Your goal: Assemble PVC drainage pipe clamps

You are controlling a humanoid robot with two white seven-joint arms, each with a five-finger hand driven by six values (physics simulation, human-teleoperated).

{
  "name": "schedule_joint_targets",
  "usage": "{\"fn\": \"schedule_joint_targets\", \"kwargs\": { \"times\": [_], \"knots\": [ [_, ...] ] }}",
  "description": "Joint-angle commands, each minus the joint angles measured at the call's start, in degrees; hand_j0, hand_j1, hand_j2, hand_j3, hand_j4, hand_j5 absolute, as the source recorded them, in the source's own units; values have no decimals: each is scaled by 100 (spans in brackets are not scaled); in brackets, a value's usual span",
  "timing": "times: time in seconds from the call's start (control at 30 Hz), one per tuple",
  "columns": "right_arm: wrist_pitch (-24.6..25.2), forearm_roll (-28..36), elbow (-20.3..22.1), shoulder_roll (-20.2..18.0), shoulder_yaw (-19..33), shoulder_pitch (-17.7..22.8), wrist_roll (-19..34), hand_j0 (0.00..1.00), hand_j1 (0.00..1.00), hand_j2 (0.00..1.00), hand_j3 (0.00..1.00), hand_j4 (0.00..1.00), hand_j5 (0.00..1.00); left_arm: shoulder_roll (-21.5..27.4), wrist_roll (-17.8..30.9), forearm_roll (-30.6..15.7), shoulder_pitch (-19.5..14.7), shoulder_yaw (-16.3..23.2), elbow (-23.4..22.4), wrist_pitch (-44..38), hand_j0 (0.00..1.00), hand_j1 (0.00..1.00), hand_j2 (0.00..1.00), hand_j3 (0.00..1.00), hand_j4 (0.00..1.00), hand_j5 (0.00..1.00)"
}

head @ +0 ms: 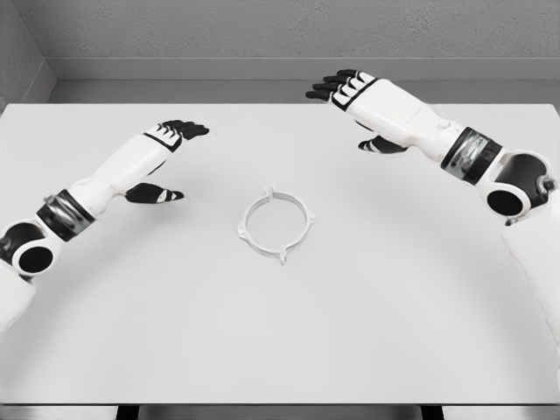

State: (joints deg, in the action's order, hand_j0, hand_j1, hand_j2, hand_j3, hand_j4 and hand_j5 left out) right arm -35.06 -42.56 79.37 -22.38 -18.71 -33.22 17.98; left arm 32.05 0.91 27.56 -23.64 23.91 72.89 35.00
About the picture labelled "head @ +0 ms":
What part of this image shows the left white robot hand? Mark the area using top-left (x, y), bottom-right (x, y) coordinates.
top-left (98, 119), bottom-right (211, 207)

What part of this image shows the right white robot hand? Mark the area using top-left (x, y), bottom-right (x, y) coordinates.
top-left (304, 68), bottom-right (435, 156)

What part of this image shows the white round pipe clamp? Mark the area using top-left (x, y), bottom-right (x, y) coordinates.
top-left (236, 182), bottom-right (318, 268)

